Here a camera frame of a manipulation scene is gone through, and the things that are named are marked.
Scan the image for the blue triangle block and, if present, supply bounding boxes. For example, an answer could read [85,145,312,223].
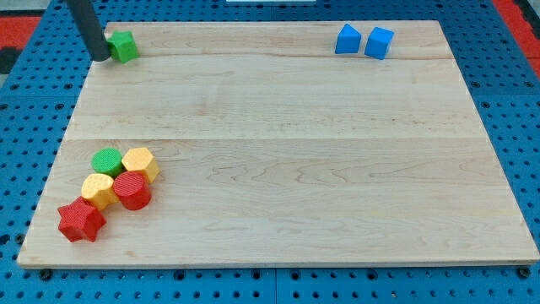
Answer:
[335,24,362,54]

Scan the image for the wooden board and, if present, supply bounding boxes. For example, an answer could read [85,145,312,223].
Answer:
[18,20,539,269]

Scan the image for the yellow hexagon block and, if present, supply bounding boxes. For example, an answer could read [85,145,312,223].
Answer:
[121,147,160,184]

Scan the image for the red cylinder block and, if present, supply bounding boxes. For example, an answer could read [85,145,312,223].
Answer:
[113,171,152,210]

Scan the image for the blue cube block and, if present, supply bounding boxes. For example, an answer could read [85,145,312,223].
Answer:
[364,27,394,60]

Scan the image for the green cylinder block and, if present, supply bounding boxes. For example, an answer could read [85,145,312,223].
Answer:
[91,148,122,178]

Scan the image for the green star block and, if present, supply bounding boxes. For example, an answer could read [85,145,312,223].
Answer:
[106,30,139,63]

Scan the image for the red star block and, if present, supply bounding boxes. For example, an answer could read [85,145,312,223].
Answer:
[57,197,106,242]

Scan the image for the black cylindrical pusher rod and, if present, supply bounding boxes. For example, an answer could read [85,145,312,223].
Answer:
[66,0,111,62]

